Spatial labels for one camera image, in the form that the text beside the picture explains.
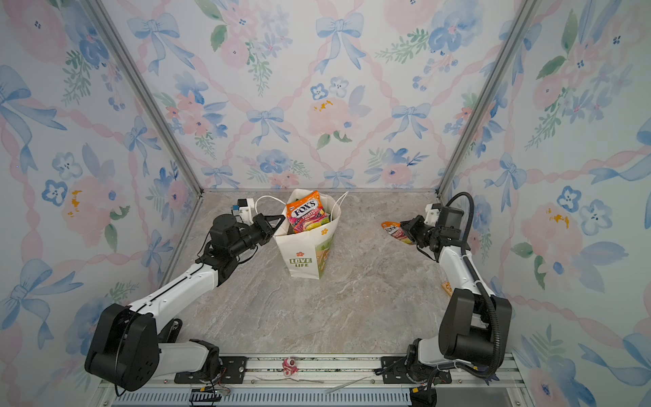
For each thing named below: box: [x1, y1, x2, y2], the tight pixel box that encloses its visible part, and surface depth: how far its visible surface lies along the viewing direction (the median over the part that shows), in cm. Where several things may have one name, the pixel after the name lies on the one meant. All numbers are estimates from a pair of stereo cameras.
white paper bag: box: [273, 188, 343, 279], surface depth 82 cm
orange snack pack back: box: [286, 189, 330, 235], surface depth 83 cm
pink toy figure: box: [282, 356, 300, 378], surface depth 73 cm
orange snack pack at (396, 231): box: [380, 221, 414, 246], surface depth 92 cm
